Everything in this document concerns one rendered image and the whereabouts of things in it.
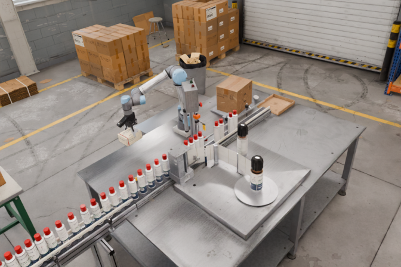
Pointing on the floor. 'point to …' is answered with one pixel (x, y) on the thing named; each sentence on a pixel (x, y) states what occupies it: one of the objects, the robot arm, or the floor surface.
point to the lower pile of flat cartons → (17, 90)
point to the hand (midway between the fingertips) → (129, 134)
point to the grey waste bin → (199, 76)
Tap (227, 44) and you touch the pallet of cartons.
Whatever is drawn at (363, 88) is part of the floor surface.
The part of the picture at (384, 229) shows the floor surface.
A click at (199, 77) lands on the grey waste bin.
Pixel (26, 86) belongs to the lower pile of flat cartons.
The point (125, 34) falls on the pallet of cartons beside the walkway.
